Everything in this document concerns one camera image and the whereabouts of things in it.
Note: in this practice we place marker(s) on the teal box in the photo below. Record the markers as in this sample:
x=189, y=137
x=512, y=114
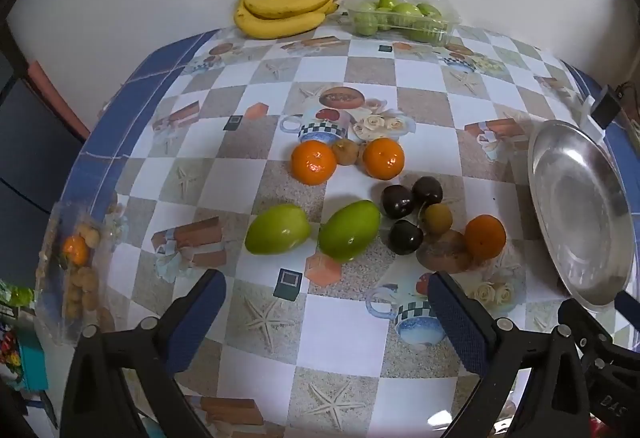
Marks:
x=31, y=363

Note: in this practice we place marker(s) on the small black box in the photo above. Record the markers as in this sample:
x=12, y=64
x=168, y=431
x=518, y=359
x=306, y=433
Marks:
x=606, y=106

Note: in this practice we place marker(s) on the reddish wooden board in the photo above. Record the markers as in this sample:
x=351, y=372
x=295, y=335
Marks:
x=55, y=92

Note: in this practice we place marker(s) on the dark purple plum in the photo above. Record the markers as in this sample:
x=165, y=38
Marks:
x=406, y=238
x=427, y=190
x=397, y=201

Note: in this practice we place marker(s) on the yellow banana bunch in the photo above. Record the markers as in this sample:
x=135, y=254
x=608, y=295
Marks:
x=280, y=22

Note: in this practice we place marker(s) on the clear plastic clamshell box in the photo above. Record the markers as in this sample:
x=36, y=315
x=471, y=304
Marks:
x=351, y=6

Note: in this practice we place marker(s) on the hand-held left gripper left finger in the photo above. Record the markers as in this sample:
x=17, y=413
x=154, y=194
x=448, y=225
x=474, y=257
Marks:
x=200, y=318

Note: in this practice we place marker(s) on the checkered printed tablecloth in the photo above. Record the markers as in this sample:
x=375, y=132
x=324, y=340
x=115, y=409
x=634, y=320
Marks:
x=425, y=87

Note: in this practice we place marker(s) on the dark blue cabinet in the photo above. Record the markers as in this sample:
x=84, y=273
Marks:
x=30, y=157

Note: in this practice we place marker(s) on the pile of small green fruits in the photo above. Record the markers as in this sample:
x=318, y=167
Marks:
x=400, y=10

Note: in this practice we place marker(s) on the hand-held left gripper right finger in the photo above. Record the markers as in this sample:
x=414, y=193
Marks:
x=450, y=318

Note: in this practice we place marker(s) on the large green mango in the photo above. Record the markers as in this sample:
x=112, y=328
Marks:
x=277, y=230
x=350, y=230

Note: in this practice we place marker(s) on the clear plastic bag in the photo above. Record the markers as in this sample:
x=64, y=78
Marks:
x=52, y=298

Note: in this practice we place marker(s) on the large brown kiwi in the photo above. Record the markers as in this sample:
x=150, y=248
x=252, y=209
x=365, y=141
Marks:
x=442, y=255

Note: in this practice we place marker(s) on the small brown kiwi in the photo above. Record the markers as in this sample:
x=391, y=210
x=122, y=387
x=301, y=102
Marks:
x=438, y=219
x=346, y=151

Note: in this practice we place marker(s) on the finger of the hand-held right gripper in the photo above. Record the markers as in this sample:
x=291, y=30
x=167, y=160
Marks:
x=629, y=307
x=610, y=398

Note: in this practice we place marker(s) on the orange mandarin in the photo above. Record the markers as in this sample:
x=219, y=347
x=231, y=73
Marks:
x=383, y=157
x=486, y=238
x=313, y=161

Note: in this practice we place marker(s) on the small bagged mandarin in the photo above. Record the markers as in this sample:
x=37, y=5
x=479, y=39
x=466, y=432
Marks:
x=75, y=250

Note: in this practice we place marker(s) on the silver metal plate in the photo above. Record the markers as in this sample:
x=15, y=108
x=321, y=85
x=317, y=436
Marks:
x=575, y=198

